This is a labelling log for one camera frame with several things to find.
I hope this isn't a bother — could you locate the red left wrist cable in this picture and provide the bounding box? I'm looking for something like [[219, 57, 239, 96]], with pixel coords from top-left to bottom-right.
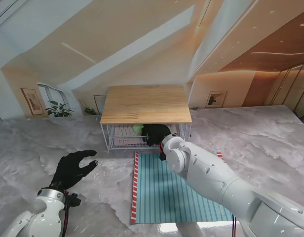
[[63, 190, 70, 237]]

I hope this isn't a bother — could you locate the framed beige abstract picture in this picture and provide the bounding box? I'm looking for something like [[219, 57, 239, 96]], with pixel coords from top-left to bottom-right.
[[20, 88, 44, 116]]

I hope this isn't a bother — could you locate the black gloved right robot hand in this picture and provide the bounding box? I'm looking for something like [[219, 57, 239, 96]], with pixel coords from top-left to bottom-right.
[[141, 124, 172, 147]]

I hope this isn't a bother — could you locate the teal striped mouse pad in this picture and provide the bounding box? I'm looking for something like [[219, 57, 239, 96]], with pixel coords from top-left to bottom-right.
[[130, 151, 234, 225]]

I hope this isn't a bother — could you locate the framed dark abstract picture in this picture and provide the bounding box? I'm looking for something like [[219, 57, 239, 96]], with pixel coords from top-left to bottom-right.
[[206, 90, 228, 108]]

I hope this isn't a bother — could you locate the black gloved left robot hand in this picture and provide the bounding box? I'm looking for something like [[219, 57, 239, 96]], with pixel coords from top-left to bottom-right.
[[49, 150, 98, 191]]

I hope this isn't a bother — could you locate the small green plant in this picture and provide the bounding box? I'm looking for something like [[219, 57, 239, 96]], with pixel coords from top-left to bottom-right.
[[82, 106, 97, 116]]

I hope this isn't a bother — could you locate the wooden top wire organizer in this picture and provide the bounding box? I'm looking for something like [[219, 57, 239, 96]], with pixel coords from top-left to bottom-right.
[[100, 85, 193, 153]]

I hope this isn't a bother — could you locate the white panel brown frame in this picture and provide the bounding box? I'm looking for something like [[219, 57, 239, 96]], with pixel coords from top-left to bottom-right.
[[94, 94, 106, 115]]

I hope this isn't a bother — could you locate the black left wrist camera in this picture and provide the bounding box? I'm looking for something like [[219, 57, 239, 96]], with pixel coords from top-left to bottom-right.
[[67, 192, 82, 210]]

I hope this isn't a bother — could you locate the large leafy green plant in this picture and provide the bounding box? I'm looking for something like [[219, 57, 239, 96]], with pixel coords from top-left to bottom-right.
[[45, 100, 76, 118]]

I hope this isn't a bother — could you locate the pink white keyboard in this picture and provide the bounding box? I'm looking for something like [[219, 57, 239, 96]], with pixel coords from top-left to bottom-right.
[[114, 124, 180, 146]]

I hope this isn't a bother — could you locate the white wire drawer basket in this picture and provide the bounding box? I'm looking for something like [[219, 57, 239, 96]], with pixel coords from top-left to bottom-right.
[[108, 134, 187, 152]]

